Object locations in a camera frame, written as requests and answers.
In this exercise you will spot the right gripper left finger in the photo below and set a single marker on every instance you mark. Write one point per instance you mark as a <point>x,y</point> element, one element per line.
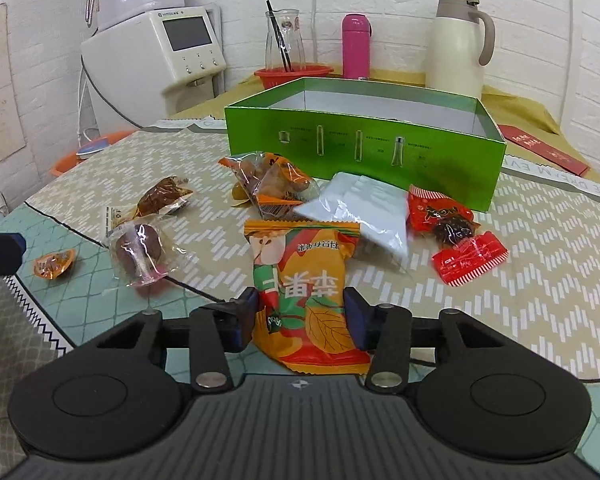
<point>215,330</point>

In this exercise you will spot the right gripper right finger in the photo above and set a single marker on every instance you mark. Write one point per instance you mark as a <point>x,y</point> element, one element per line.
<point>385,332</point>

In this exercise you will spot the orange green snack bag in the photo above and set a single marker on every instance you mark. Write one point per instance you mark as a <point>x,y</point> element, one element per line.
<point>299,270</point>

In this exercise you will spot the tiny orange snack packet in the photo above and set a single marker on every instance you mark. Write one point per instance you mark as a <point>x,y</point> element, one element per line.
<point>51,266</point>

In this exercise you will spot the small red snack packet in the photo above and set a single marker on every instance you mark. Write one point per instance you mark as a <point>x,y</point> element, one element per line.
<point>469,259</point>

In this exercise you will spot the orange plastic stool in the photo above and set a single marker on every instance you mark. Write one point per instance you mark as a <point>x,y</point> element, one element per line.
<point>100,144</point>

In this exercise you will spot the round braised egg packet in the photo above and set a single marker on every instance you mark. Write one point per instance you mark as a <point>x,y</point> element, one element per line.
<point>142,254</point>

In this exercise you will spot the white plastic bag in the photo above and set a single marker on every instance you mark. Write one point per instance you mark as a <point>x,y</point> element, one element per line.
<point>381,209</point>

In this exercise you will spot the red date snack packet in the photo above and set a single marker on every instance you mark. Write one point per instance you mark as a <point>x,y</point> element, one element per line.
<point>447,220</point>

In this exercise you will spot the brown meat snack packet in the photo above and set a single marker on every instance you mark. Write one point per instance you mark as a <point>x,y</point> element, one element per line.
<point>168,195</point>

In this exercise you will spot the clear orange nut packet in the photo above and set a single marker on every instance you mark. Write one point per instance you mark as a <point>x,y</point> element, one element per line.
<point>271,183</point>

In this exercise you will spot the green cardboard box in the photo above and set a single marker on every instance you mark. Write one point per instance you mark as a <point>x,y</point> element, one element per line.
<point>398,134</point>

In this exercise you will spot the white countertop water dispenser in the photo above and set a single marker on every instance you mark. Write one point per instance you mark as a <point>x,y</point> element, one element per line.
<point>153,66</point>

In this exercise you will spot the red envelope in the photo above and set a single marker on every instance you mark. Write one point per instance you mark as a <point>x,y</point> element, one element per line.
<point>546,151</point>

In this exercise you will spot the red plastic basket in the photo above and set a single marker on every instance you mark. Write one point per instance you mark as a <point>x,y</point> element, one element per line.
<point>277,76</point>

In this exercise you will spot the black straw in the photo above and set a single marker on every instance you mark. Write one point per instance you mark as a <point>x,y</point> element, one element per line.
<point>284,55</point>

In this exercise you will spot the cream thermos jug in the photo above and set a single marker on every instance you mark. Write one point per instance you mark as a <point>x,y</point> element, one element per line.
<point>461,44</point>

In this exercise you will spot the pink thermos bottle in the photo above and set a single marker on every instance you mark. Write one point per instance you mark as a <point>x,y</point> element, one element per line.
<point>356,36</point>

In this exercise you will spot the clear glass carafe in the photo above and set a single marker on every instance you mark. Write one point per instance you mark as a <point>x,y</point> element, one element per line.
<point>289,24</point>

